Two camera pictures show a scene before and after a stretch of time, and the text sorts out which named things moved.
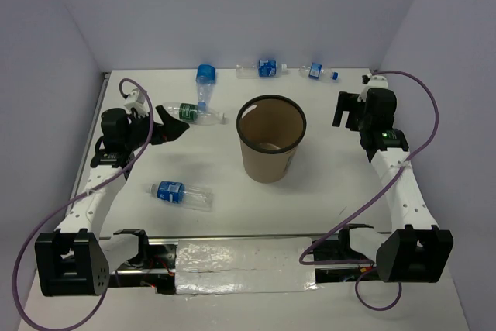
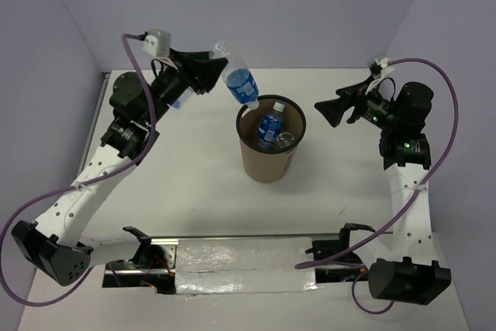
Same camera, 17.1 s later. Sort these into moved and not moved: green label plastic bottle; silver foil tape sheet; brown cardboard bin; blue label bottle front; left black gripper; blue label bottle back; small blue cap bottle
Moved: small blue cap bottle; blue label bottle front; blue label bottle back; green label plastic bottle; left black gripper
Not moved: silver foil tape sheet; brown cardboard bin
